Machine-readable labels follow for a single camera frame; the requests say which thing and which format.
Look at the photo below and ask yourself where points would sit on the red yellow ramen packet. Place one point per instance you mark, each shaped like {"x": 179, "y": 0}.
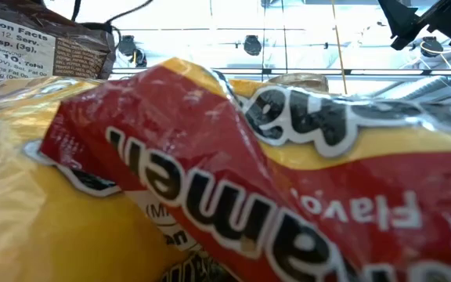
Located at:
{"x": 327, "y": 196}

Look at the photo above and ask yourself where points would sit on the yellow ramen noodle packet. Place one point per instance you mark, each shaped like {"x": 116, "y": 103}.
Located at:
{"x": 33, "y": 235}

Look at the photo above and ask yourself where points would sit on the brown seasoning packet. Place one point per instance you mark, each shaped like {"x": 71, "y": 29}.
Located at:
{"x": 14, "y": 51}

